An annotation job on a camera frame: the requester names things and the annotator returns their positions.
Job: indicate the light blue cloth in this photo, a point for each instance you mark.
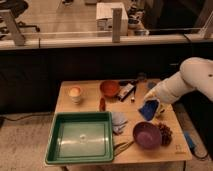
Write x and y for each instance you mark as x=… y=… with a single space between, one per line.
x=119 y=121

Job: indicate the blue object beside table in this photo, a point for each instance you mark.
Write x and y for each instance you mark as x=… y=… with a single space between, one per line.
x=189 y=140

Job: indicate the olive green tongs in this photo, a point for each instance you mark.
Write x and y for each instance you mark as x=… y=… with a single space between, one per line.
x=119 y=148

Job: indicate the orange bowl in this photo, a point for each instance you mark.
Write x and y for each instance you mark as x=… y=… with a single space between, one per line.
x=109 y=88

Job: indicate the cloth-covered white gripper body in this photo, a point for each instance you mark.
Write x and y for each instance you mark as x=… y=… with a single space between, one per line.
x=169 y=90

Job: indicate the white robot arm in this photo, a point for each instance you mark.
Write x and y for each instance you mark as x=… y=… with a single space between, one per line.
x=194 y=74

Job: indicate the purple bowl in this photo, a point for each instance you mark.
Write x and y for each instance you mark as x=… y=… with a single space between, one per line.
x=147 y=135

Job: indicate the white cardboard box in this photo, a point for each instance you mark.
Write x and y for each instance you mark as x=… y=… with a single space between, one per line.
x=104 y=14

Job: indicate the light blue round lid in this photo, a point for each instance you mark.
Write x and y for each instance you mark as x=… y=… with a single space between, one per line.
x=150 y=85

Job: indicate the green plastic tray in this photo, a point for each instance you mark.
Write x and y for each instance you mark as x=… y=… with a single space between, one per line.
x=80 y=138

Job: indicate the black and white box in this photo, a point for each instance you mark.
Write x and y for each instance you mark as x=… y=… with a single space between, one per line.
x=125 y=91

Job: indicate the white cup with orange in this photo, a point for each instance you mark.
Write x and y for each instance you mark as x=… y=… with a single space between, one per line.
x=75 y=94

